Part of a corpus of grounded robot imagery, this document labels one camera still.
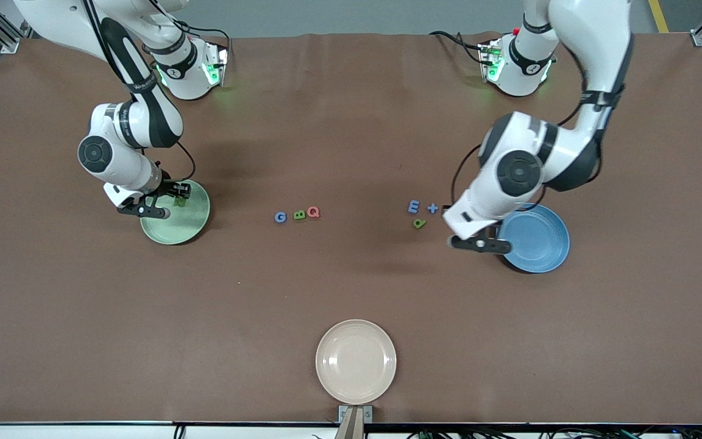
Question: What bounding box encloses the beige plate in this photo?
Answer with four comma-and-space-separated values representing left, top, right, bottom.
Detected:
315, 319, 397, 405

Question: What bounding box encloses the light green plate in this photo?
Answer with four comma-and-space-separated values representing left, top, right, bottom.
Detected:
140, 178, 211, 246

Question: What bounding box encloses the black base cable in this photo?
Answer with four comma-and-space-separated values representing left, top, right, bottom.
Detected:
429, 30, 487, 65
171, 22, 232, 62

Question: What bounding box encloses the blue plate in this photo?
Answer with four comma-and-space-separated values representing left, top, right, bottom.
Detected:
497, 204, 571, 274

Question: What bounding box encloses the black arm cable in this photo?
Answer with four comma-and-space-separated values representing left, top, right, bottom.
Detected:
450, 58, 592, 209
176, 140, 197, 184

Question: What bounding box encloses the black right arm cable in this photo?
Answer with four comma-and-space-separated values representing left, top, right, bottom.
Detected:
176, 140, 197, 184

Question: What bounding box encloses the grey metal bracket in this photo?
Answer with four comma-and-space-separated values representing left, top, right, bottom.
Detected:
338, 405, 374, 424

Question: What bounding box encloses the brown table mat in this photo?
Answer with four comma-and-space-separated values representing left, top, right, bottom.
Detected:
0, 32, 702, 424

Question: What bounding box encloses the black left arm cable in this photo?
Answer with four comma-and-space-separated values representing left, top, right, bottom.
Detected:
450, 58, 592, 209

